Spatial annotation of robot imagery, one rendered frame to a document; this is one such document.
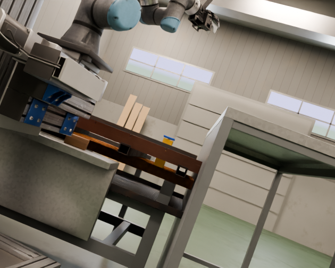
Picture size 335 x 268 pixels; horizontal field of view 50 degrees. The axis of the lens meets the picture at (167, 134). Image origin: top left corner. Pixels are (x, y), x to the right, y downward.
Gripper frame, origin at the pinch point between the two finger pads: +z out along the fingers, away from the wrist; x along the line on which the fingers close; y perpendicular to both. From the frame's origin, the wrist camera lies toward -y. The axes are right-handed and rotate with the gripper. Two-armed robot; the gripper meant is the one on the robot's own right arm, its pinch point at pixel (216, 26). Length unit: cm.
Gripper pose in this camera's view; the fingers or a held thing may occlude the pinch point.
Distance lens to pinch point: 182.4
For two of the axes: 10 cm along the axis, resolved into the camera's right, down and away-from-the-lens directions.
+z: 5.9, 2.7, 7.6
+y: -2.6, 9.6, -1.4
